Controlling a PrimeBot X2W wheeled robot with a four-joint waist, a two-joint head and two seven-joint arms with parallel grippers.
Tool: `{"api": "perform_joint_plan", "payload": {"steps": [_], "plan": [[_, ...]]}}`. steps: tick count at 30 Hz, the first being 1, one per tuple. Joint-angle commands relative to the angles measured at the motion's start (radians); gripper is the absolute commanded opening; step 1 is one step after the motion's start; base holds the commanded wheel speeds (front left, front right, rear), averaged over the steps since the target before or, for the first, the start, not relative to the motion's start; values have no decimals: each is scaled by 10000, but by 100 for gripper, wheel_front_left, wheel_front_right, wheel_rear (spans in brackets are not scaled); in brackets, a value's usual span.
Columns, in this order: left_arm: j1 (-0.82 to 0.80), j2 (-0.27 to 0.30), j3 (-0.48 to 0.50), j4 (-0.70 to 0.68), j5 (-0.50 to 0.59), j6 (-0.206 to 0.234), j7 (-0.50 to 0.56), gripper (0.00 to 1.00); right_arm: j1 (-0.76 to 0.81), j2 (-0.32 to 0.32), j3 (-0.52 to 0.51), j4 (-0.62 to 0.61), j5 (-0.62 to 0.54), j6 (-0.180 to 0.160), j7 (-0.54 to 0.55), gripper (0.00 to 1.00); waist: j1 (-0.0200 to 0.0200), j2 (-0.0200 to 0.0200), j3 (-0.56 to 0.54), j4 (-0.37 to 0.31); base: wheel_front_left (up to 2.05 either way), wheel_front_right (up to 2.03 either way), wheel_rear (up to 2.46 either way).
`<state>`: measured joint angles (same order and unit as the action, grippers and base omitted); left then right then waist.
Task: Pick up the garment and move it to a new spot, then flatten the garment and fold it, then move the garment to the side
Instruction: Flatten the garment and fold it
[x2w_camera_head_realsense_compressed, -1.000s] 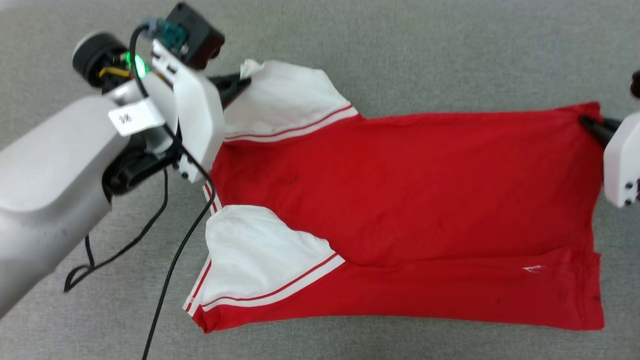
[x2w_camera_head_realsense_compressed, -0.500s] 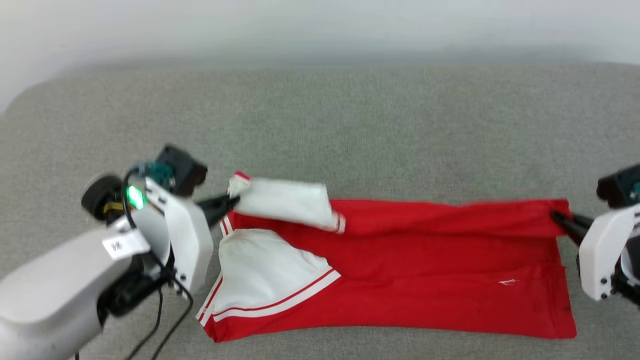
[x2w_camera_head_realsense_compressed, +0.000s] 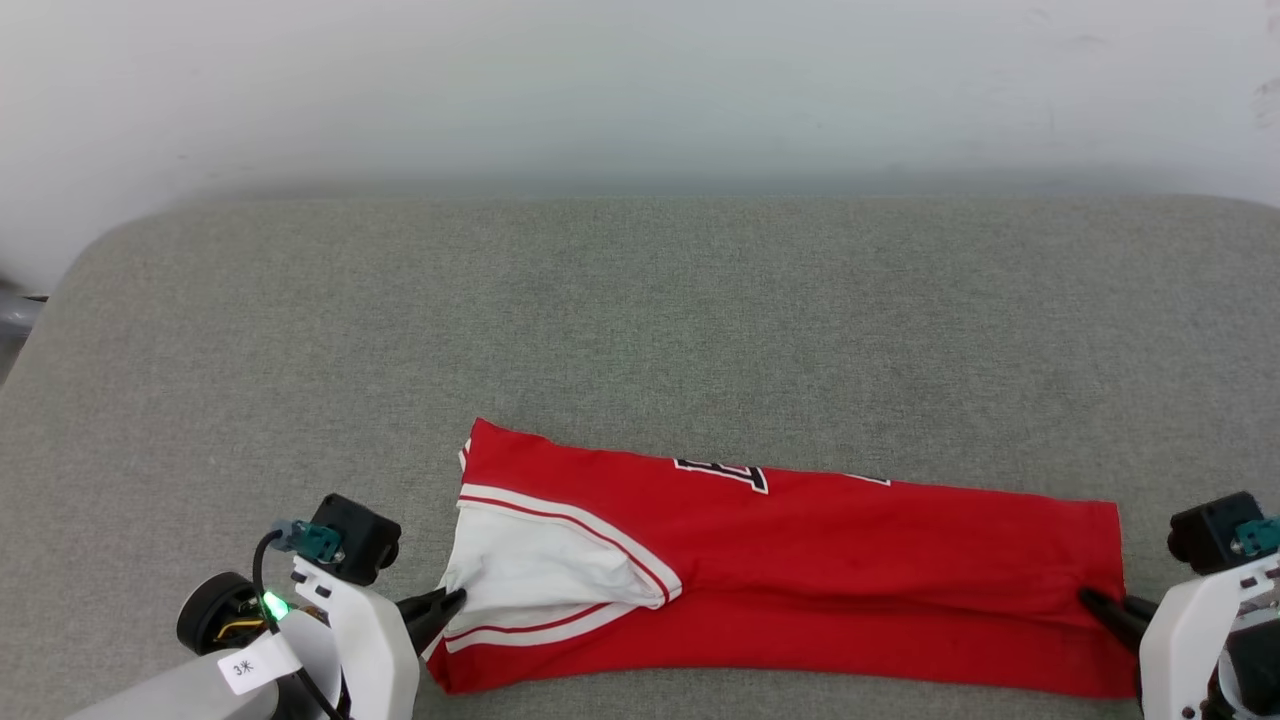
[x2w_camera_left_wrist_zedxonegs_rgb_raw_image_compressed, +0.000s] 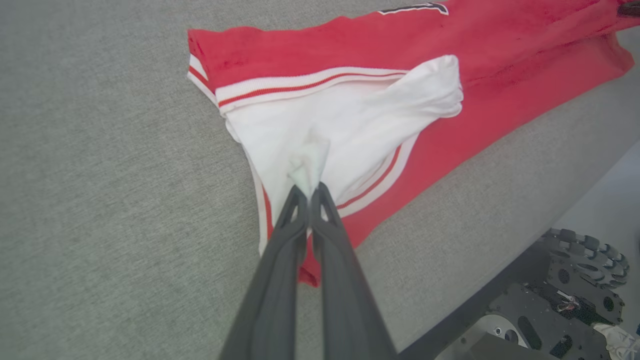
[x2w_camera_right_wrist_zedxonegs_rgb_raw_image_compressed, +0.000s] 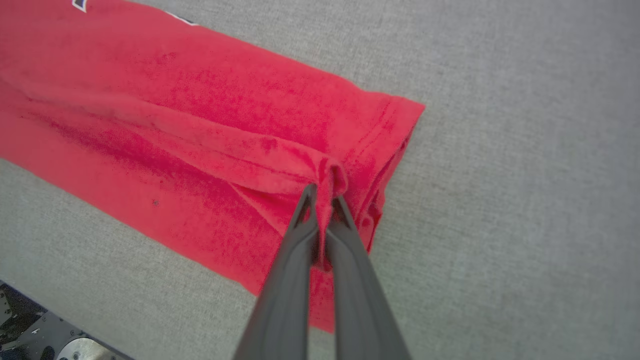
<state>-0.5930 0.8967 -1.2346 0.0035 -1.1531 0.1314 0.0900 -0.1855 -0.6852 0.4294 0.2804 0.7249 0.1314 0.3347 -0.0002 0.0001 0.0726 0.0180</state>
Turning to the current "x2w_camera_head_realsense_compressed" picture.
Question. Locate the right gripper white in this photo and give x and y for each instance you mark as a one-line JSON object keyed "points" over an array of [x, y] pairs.
{"points": [[1180, 650]]}

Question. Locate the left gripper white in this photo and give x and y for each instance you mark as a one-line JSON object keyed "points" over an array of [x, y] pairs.
{"points": [[370, 650]]}

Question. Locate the red and white jersey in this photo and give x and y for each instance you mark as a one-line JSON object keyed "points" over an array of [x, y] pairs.
{"points": [[850, 560]]}

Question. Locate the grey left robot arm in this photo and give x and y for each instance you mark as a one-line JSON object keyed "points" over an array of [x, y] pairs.
{"points": [[160, 700]]}

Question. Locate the grey fabric sofa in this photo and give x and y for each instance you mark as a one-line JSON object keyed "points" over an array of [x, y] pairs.
{"points": [[640, 330]]}

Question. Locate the grey metal tube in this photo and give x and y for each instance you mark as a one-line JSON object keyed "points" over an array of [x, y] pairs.
{"points": [[15, 315]]}

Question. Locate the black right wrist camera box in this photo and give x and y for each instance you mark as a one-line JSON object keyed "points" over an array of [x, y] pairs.
{"points": [[1210, 530]]}

